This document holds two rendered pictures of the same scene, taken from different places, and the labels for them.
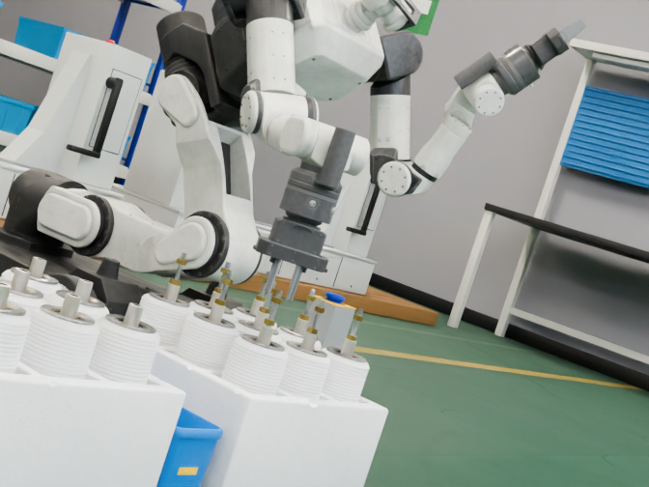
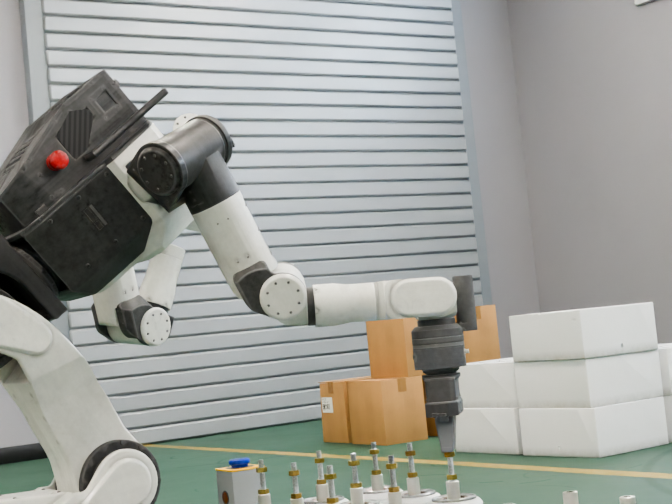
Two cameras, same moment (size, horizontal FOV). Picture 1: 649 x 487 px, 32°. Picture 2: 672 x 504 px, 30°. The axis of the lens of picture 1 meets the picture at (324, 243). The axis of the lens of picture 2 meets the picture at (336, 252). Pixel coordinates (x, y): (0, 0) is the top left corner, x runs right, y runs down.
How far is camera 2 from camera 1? 2.44 m
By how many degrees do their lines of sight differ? 70
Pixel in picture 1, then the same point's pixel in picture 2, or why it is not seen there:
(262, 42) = (247, 220)
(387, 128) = (129, 276)
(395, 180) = (159, 327)
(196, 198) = (80, 434)
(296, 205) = (460, 358)
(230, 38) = (76, 227)
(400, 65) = not seen: hidden behind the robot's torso
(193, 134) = (56, 360)
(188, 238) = (128, 479)
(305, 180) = (458, 332)
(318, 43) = not seen: hidden behind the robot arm
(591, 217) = not seen: outside the picture
